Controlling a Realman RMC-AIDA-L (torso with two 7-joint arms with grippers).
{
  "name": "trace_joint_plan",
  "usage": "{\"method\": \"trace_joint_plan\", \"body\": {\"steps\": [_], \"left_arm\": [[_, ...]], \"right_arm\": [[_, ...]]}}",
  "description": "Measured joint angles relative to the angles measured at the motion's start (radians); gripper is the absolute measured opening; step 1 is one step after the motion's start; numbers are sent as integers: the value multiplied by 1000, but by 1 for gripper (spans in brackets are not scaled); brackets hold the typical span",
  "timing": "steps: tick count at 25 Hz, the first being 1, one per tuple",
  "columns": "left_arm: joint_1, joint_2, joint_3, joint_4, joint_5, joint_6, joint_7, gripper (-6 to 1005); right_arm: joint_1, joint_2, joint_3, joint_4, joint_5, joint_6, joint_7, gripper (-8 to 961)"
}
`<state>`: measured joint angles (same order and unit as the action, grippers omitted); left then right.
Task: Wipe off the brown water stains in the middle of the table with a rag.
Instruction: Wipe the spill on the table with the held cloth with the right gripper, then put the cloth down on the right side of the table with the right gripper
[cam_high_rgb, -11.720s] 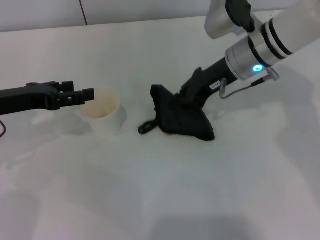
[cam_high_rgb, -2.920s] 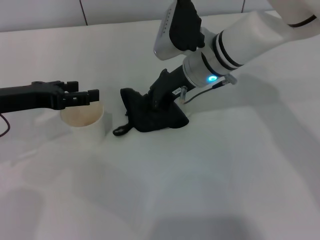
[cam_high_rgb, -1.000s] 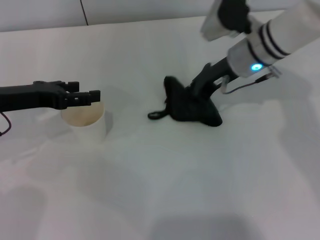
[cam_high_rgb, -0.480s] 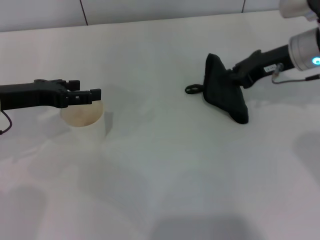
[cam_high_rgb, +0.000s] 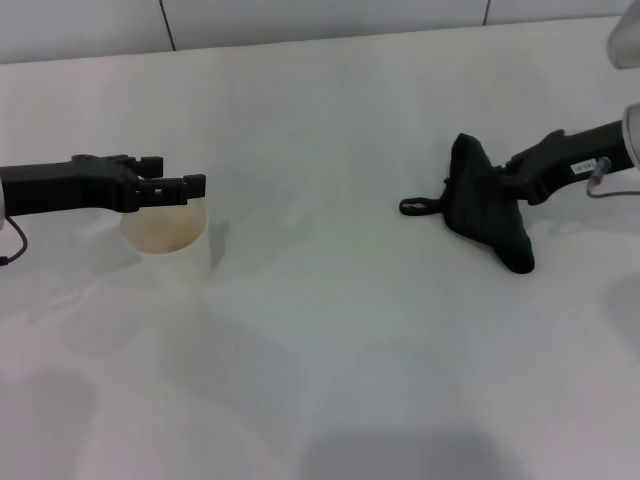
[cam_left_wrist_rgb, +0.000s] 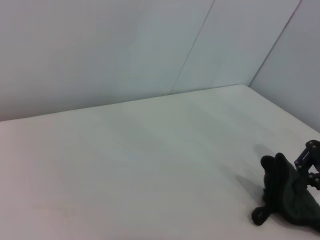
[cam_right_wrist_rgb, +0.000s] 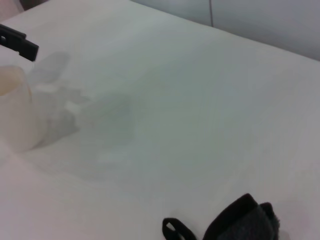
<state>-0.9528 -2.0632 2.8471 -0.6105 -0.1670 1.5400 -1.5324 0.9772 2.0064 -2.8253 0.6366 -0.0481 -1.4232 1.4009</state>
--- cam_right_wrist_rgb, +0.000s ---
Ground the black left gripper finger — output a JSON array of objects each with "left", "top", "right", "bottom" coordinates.
[{"left": 0, "top": 23, "right": 40, "bottom": 62}]

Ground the white paper cup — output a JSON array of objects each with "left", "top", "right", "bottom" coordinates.
[{"left": 0, "top": 64, "right": 42, "bottom": 153}]

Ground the dark blue rag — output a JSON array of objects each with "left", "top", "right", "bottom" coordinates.
[{"left": 161, "top": 192, "right": 281, "bottom": 240}]

